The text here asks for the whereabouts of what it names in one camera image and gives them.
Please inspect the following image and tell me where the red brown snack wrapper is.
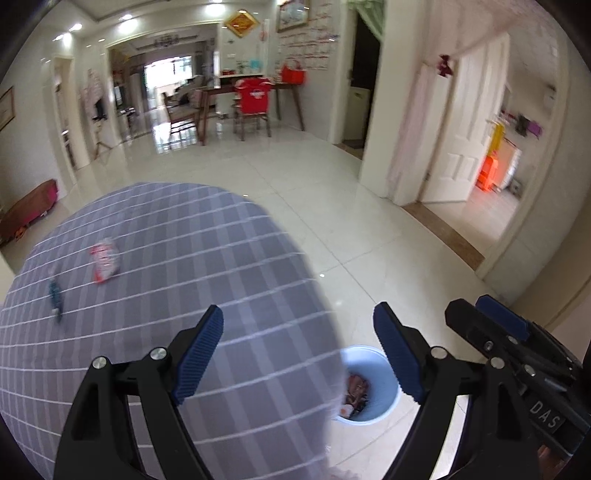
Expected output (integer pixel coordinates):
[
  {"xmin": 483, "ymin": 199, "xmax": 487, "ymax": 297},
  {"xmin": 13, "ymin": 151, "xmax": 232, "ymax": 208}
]
[{"xmin": 346, "ymin": 374, "xmax": 370, "ymax": 404}]

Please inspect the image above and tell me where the wooden chair with shirt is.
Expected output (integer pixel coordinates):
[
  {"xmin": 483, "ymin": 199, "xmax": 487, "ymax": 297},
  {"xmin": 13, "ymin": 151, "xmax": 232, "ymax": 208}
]
[{"xmin": 232, "ymin": 78, "xmax": 273, "ymax": 141}]

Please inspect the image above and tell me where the red shirt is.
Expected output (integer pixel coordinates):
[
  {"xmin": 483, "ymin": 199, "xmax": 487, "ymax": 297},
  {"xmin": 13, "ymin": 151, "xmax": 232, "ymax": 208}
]
[{"xmin": 235, "ymin": 78, "xmax": 273, "ymax": 115}]

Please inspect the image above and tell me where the wooden dining table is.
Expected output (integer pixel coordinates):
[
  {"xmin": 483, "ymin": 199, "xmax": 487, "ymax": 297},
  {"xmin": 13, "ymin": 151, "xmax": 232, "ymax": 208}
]
[{"xmin": 196, "ymin": 83, "xmax": 305, "ymax": 146}]

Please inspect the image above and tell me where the blue small wrapper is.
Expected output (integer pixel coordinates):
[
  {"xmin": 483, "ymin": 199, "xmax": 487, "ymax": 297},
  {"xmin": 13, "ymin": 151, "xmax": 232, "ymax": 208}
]
[{"xmin": 48, "ymin": 279, "xmax": 65, "ymax": 319}]

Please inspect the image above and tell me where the group of wall certificates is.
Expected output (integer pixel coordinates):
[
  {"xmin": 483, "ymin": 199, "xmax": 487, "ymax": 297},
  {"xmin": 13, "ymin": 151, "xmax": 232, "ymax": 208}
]
[{"xmin": 279, "ymin": 0, "xmax": 340, "ymax": 70}]

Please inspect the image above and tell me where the person's right hand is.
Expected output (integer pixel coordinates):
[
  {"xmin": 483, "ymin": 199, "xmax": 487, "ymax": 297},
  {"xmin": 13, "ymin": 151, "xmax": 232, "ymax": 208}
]
[{"xmin": 538, "ymin": 444, "xmax": 572, "ymax": 476}]

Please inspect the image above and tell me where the orange plastic stool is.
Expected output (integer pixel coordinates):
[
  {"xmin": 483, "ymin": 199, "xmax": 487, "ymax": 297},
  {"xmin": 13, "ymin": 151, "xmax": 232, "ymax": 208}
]
[{"xmin": 478, "ymin": 156, "xmax": 499, "ymax": 191}]

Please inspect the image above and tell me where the light blue plastic bin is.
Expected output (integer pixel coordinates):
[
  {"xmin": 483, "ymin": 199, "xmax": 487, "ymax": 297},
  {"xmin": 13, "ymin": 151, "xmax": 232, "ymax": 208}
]
[{"xmin": 330, "ymin": 345, "xmax": 400, "ymax": 424}]

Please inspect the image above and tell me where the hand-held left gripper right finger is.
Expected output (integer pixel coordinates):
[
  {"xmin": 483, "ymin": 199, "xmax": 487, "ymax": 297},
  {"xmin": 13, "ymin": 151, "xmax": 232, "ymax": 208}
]
[{"xmin": 373, "ymin": 302, "xmax": 539, "ymax": 480}]

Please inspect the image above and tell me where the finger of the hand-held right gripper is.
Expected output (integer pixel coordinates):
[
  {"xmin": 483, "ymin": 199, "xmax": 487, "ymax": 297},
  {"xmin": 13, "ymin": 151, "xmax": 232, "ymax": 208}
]
[
  {"xmin": 444, "ymin": 299, "xmax": 495, "ymax": 358},
  {"xmin": 475, "ymin": 295, "xmax": 532, "ymax": 342}
]

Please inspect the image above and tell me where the red and white wrapper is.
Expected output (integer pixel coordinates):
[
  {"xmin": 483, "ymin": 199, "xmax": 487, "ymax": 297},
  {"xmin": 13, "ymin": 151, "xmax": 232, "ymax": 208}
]
[{"xmin": 90, "ymin": 237, "xmax": 120, "ymax": 283}]

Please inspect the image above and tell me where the white door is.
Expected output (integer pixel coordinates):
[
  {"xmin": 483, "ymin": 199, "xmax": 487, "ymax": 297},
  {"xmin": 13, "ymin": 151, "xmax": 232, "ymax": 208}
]
[{"xmin": 418, "ymin": 34, "xmax": 511, "ymax": 204}]

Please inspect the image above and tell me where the pink hanging curtain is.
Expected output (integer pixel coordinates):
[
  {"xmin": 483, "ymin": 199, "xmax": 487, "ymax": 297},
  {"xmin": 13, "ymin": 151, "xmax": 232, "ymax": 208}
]
[{"xmin": 388, "ymin": 69, "xmax": 439, "ymax": 195}]

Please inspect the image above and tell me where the framed wall picture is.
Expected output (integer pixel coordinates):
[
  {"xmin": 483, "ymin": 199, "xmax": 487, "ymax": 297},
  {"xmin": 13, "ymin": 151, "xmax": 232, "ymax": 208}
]
[{"xmin": 277, "ymin": 0, "xmax": 309, "ymax": 33}]

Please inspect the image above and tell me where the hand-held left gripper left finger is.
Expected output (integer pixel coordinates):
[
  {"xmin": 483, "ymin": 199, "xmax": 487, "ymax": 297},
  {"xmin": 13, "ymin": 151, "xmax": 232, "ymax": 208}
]
[{"xmin": 54, "ymin": 305, "xmax": 225, "ymax": 480}]

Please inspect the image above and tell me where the gold diamond wall frame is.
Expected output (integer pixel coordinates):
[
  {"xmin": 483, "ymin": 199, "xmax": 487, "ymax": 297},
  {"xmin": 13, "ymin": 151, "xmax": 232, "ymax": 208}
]
[{"xmin": 223, "ymin": 11, "xmax": 254, "ymax": 38}]

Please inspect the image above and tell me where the tripod stand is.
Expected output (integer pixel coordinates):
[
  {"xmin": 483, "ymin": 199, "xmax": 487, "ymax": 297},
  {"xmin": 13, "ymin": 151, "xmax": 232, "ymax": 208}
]
[{"xmin": 93, "ymin": 99, "xmax": 112, "ymax": 160}]

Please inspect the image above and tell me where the green door curtain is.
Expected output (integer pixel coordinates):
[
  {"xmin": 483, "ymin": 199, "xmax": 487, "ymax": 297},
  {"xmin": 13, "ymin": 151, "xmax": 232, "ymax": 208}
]
[{"xmin": 348, "ymin": 0, "xmax": 386, "ymax": 42}]

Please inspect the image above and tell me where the grey checked tablecloth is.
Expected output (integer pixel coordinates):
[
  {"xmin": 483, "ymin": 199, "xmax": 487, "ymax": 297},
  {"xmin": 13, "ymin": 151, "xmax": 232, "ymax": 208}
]
[{"xmin": 0, "ymin": 182, "xmax": 347, "ymax": 480}]

